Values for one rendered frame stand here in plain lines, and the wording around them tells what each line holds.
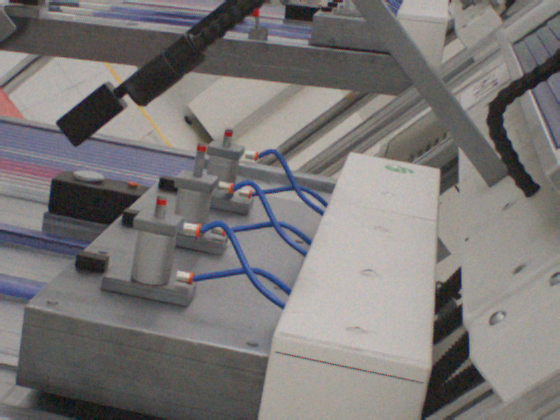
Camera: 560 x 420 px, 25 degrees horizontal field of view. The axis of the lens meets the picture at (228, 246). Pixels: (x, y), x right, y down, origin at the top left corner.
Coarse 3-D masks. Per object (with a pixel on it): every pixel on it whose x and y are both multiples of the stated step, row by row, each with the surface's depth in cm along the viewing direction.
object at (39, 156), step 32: (0, 128) 128; (0, 160) 115; (32, 160) 117; (64, 160) 119; (96, 160) 121; (128, 160) 123; (160, 160) 125; (192, 160) 127; (0, 192) 108; (32, 192) 108
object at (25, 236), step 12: (0, 228) 95; (12, 228) 96; (24, 228) 96; (12, 240) 95; (24, 240) 95; (36, 240) 95; (48, 240) 95; (60, 240) 95; (72, 240) 95; (84, 240) 96; (60, 252) 95; (72, 252) 95
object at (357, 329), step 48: (336, 192) 94; (384, 192) 96; (432, 192) 99; (336, 240) 81; (384, 240) 83; (432, 240) 85; (336, 288) 71; (384, 288) 73; (432, 288) 74; (288, 336) 63; (336, 336) 64; (384, 336) 65; (432, 336) 66; (288, 384) 63; (336, 384) 63; (384, 384) 62
